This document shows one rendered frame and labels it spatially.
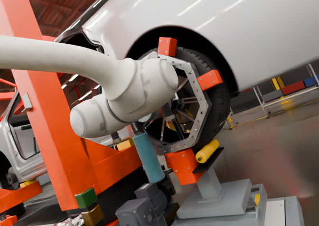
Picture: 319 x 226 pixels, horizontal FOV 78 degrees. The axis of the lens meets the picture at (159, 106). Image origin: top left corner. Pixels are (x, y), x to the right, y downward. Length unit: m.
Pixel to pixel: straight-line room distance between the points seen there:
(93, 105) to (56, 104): 0.75
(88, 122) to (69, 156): 0.70
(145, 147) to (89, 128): 0.59
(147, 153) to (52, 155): 0.50
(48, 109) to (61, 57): 0.83
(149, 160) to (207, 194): 0.45
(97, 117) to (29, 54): 0.19
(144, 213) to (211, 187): 0.41
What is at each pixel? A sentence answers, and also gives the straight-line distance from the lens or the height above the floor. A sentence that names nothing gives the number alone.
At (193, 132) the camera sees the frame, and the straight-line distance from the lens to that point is 1.01.
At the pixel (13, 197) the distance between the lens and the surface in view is 3.08.
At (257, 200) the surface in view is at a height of 0.18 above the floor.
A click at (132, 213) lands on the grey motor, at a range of 1.16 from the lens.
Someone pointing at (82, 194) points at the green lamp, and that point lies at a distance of 0.61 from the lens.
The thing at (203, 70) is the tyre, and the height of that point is 0.92.
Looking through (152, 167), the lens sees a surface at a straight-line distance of 1.06.
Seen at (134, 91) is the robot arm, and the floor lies 0.83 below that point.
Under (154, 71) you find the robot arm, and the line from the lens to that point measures 0.40.
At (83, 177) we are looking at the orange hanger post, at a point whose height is 0.64.
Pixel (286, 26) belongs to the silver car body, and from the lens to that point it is 1.08.
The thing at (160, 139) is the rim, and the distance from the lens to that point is 1.24.
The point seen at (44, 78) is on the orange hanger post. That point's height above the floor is 1.23.
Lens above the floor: 0.75
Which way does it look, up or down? 5 degrees up
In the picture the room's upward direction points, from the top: 23 degrees counter-clockwise
